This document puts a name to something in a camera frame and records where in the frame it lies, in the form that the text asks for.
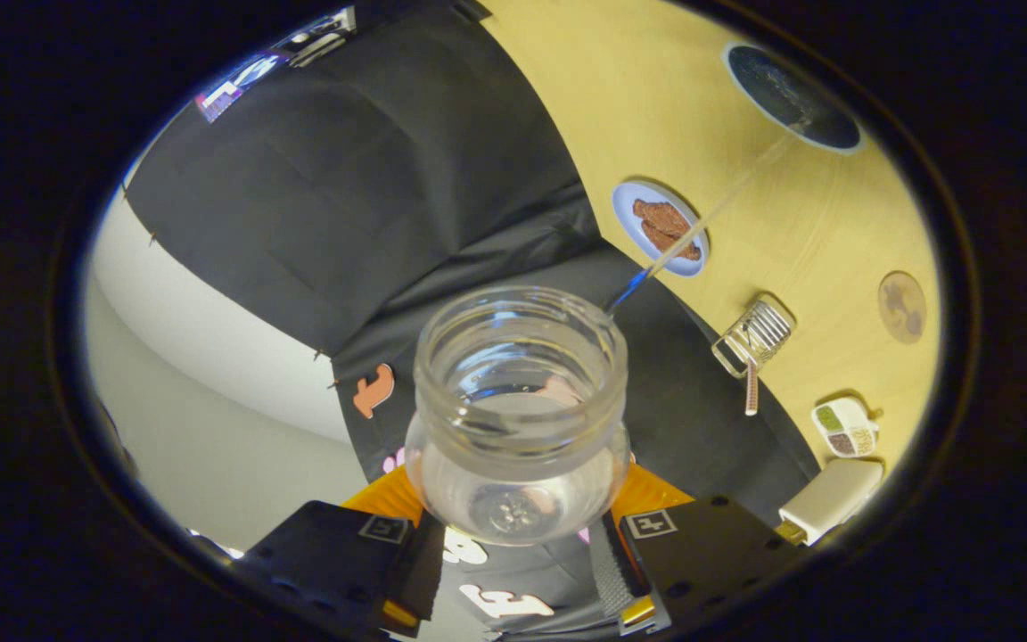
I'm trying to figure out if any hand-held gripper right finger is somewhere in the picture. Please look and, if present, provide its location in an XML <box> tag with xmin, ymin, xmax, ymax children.
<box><xmin>587</xmin><ymin>461</ymin><xmax>808</xmax><ymax>637</ymax></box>

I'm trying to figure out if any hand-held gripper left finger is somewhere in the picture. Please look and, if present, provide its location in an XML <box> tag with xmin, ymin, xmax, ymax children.
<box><xmin>235</xmin><ymin>463</ymin><xmax>446</xmax><ymax>639</ymax></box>

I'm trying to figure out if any clear glass bottle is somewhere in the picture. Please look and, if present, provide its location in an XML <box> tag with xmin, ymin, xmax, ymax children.
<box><xmin>403</xmin><ymin>284</ymin><xmax>633</xmax><ymax>547</ymax></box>

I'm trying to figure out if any round wooden coaster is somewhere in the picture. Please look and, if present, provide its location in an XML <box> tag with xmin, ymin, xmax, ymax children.
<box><xmin>876</xmin><ymin>270</ymin><xmax>928</xmax><ymax>346</ymax></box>

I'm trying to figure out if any white toaster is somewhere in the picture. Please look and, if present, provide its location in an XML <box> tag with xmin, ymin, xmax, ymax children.
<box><xmin>777</xmin><ymin>457</ymin><xmax>886</xmax><ymax>547</ymax></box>

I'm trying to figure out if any white divided dish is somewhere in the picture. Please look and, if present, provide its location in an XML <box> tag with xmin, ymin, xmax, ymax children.
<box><xmin>811</xmin><ymin>396</ymin><xmax>882</xmax><ymax>459</ymax></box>

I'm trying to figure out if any ribbed clear glass holder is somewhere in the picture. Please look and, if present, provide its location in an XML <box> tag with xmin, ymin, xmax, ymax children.
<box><xmin>711</xmin><ymin>298</ymin><xmax>796</xmax><ymax>381</ymax></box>

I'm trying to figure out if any brown meat piece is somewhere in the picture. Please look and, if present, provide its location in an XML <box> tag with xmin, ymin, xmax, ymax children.
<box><xmin>640</xmin><ymin>220</ymin><xmax>702</xmax><ymax>262</ymax></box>
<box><xmin>631</xmin><ymin>198</ymin><xmax>692</xmax><ymax>235</ymax></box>

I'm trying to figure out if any light blue plate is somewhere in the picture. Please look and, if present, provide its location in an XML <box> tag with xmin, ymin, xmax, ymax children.
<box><xmin>611</xmin><ymin>180</ymin><xmax>710</xmax><ymax>278</ymax></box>

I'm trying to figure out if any wooden table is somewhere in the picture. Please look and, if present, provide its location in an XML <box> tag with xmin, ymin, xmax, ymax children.
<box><xmin>478</xmin><ymin>0</ymin><xmax>943</xmax><ymax>538</ymax></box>

